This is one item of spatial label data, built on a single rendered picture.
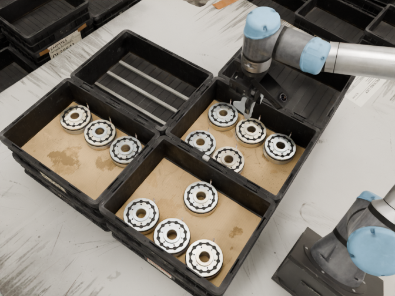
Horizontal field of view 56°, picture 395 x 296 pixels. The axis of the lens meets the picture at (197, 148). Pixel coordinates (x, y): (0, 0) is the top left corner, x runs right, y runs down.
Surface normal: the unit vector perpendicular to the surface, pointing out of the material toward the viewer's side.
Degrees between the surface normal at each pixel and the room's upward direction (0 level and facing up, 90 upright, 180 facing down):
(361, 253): 55
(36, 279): 0
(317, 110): 0
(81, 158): 0
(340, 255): 31
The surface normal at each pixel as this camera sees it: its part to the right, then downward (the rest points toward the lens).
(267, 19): -0.03, -0.46
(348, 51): -0.26, -0.25
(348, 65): -0.37, 0.52
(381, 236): -0.40, 0.28
